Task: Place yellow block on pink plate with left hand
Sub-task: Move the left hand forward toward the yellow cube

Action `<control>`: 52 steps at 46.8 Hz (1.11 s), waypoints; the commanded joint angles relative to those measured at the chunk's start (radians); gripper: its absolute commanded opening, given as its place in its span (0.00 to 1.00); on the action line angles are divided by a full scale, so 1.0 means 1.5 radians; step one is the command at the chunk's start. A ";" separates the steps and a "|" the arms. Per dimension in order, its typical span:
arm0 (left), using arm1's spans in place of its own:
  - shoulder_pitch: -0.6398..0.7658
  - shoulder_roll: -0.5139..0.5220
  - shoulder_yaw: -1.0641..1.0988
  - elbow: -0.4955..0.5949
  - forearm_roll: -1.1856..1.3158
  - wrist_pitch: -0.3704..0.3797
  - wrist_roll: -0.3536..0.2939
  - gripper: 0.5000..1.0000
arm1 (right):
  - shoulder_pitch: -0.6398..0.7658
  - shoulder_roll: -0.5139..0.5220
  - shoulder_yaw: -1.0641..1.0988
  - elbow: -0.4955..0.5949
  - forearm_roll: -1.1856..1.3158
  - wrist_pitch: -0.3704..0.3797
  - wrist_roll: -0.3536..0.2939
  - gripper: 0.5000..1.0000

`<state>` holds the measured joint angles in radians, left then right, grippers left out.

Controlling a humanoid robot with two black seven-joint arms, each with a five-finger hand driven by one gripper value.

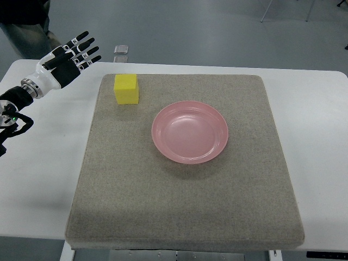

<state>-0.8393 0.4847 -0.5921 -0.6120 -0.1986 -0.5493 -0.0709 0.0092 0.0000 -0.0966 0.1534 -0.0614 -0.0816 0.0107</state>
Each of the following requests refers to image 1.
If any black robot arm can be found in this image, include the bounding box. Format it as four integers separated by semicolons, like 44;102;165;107
1;86;34;156

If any pink plastic plate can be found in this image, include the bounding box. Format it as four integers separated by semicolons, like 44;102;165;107
151;101;229;164

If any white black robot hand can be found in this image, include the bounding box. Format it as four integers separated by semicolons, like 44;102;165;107
21;31;101;99

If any silver floor outlet box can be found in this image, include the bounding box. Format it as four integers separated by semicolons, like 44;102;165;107
114;45;129;54

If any dark clothed person background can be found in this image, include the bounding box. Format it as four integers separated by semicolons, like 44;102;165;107
1;1;61;59

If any yellow foam block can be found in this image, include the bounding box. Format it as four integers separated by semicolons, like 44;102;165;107
114;74;139;105

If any beige felt mat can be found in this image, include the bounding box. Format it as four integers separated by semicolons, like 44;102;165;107
65;73;306;250

